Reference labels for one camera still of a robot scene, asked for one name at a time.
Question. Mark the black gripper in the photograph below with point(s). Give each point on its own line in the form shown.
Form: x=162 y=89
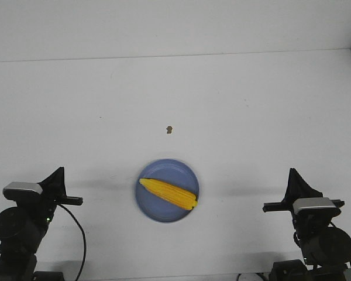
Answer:
x=297 y=188
x=54 y=187

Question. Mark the yellow corn cob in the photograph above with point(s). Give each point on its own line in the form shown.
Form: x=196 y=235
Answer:
x=175 y=195

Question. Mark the blue round plate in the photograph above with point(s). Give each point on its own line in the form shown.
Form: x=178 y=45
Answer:
x=170 y=171

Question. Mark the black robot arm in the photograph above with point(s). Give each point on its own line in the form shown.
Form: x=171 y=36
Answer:
x=23 y=227
x=325 y=248

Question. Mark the small brown table stain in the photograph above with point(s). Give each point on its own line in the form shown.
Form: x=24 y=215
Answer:
x=169 y=130

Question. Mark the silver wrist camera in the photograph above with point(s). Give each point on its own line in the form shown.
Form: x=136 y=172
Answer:
x=22 y=192
x=317 y=206

